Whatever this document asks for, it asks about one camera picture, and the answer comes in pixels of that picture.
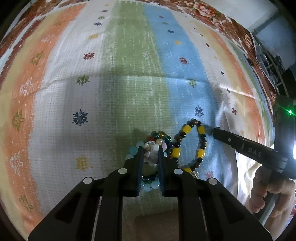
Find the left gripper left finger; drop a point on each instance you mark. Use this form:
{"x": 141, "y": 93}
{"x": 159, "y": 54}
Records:
{"x": 92, "y": 210}

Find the colourful striped woven mat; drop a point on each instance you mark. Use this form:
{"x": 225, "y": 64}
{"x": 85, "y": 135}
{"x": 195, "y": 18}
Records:
{"x": 84, "y": 83}

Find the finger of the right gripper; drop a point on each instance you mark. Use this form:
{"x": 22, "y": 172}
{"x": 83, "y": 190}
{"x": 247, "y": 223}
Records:
{"x": 242, "y": 144}

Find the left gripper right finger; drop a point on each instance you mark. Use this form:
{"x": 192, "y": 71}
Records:
{"x": 206, "y": 209}

